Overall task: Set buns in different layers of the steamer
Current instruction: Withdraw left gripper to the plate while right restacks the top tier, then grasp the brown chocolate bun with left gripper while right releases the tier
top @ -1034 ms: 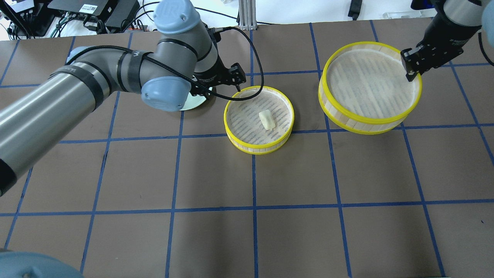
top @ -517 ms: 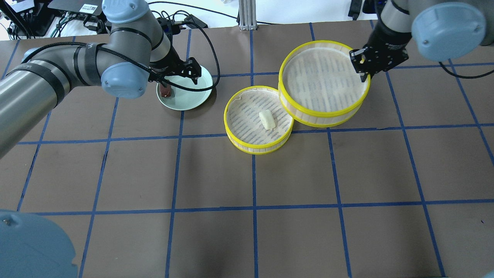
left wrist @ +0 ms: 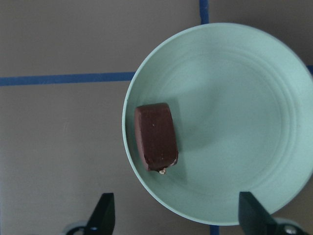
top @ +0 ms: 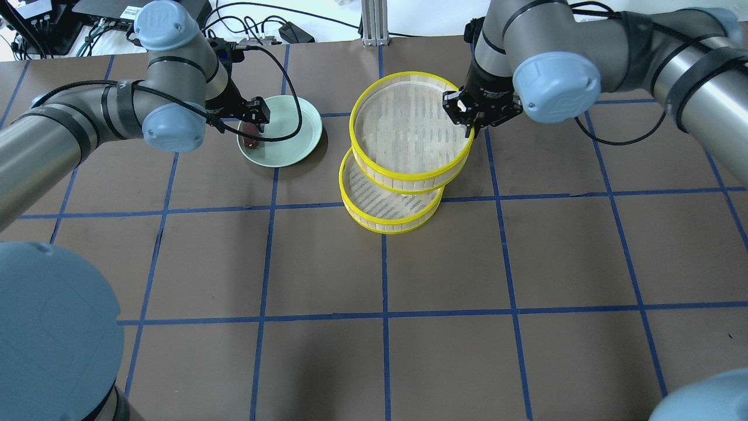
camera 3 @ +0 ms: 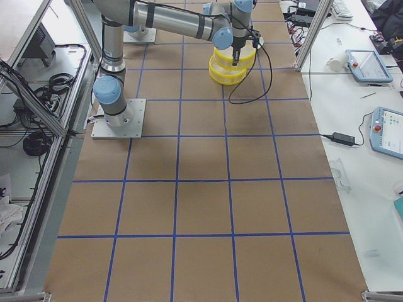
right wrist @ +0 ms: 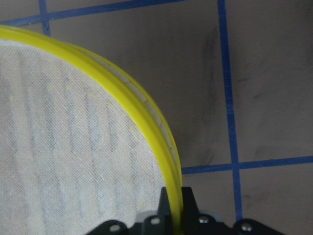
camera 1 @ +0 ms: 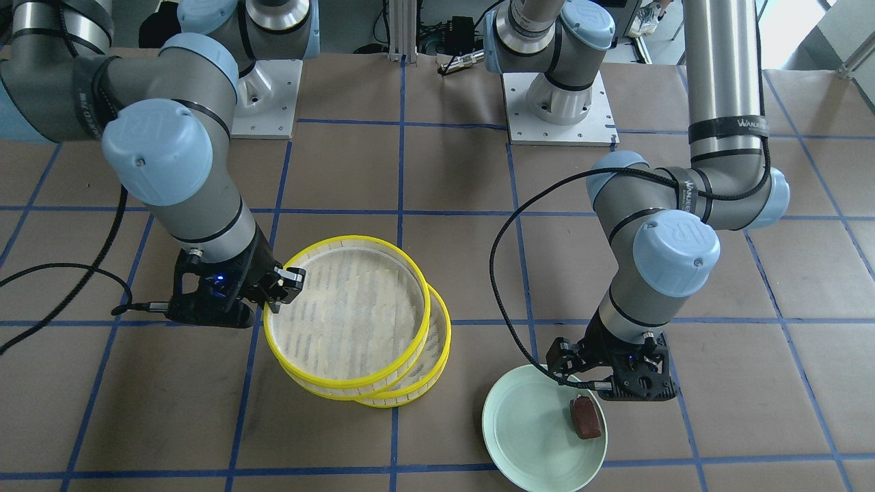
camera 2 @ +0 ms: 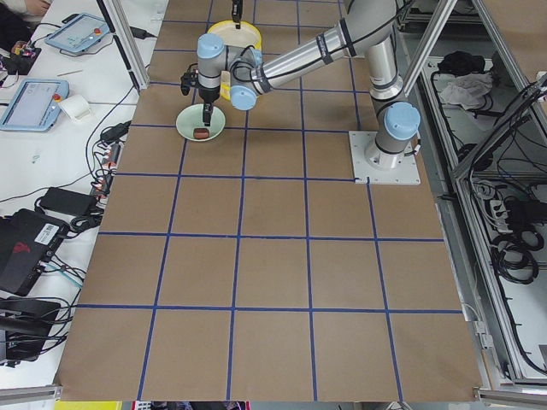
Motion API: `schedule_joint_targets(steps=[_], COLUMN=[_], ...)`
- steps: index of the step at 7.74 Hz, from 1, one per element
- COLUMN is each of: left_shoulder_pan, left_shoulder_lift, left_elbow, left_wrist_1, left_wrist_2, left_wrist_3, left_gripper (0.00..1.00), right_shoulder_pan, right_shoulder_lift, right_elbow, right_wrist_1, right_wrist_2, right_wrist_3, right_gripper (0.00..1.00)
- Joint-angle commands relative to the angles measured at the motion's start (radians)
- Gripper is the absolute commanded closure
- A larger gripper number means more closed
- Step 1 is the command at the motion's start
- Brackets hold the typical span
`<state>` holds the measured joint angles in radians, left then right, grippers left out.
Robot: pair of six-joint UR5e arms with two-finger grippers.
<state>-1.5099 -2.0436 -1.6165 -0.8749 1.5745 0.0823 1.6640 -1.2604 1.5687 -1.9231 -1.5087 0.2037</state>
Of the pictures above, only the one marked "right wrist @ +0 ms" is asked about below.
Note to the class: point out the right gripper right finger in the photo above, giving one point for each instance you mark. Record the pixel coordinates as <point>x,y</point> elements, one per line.
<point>190,208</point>

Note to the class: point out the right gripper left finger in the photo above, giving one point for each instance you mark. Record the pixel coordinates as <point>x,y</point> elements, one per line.
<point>163,205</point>

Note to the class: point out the yellow steamer layer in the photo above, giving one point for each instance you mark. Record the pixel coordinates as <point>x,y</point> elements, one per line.
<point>81,142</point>

